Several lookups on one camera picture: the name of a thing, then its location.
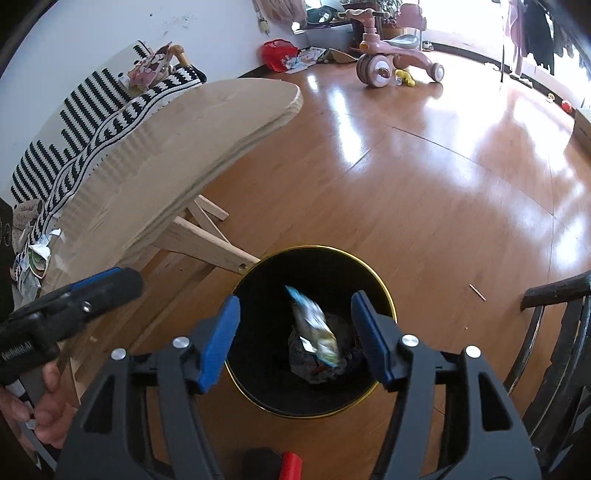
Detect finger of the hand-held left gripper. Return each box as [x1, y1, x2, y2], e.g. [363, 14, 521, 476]
[41, 268, 143, 324]
[9, 267, 125, 324]

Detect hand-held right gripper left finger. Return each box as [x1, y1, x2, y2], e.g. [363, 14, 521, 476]
[55, 295, 242, 480]

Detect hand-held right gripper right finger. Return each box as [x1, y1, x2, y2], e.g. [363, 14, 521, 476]
[350, 290, 542, 480]

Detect blue white snack wrapper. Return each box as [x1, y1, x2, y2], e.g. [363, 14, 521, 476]
[284, 285, 342, 367]

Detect black trash bin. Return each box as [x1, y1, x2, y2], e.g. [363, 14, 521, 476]
[224, 246, 398, 418]

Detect person's left hand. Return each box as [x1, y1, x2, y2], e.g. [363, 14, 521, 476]
[0, 362, 80, 449]

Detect white green wrapper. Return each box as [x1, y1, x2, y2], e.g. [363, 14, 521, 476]
[11, 228, 63, 301]

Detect beige clothes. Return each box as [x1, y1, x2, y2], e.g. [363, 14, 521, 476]
[11, 199, 44, 252]

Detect wooden table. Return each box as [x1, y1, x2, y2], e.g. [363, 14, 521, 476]
[37, 78, 303, 402]

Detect black white striped blanket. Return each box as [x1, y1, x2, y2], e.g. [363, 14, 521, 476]
[9, 41, 206, 232]

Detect black wooden chair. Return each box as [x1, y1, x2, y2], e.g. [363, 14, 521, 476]
[503, 270, 591, 472]

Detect pink cartoon cushion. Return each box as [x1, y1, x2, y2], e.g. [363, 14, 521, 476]
[127, 42, 174, 90]

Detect red plastic bag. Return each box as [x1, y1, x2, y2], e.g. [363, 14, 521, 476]
[262, 39, 300, 72]

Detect pink tricycle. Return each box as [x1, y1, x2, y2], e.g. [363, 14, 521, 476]
[344, 1, 446, 89]

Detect scattered white papers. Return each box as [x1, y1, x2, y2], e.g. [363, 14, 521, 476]
[284, 47, 331, 72]

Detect cardboard box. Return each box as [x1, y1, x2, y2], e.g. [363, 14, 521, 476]
[571, 107, 591, 153]

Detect grey storage bin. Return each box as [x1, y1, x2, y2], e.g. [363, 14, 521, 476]
[302, 22, 358, 51]

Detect patterned curtain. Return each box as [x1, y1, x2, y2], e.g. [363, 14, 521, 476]
[259, 0, 308, 24]

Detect hanging clothes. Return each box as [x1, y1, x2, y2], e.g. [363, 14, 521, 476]
[505, 0, 578, 77]

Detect wooden frame sofa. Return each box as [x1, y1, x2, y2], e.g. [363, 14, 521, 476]
[9, 41, 206, 241]

